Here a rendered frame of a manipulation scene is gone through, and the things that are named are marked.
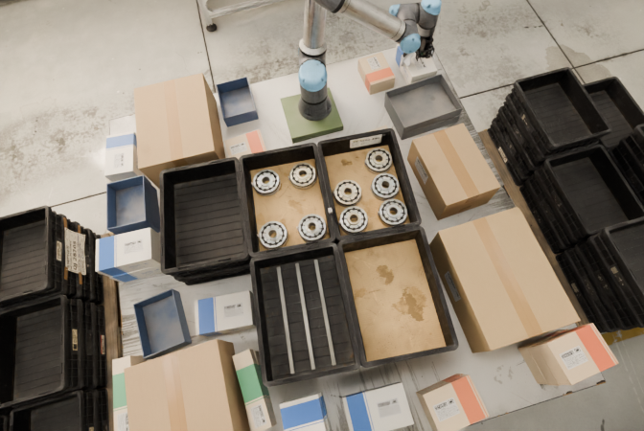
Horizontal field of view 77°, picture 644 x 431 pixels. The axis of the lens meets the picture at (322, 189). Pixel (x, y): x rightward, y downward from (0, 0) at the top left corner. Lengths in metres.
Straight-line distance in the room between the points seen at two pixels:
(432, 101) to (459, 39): 1.39
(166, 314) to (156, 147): 0.65
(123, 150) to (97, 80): 1.56
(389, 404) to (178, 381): 0.66
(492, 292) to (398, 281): 0.30
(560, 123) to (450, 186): 0.93
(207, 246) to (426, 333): 0.83
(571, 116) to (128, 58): 2.92
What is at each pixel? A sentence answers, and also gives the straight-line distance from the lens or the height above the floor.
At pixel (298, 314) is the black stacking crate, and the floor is 0.83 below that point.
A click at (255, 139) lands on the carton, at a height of 0.77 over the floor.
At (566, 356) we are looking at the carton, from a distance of 1.47.
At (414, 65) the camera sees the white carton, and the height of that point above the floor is 0.80.
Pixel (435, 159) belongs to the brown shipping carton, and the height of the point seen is 0.86.
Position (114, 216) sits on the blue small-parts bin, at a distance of 1.80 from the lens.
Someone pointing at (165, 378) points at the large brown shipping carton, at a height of 0.90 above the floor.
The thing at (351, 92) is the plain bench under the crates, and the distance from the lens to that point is 1.95.
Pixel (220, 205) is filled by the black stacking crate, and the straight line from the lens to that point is 1.60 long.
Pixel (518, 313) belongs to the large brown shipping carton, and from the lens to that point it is 1.46.
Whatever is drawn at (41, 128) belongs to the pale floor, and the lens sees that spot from 3.40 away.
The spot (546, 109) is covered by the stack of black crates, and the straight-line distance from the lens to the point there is 2.37.
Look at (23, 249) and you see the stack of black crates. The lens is 2.36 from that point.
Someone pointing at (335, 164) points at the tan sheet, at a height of 0.83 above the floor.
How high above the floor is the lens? 2.24
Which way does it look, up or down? 66 degrees down
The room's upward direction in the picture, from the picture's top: 8 degrees counter-clockwise
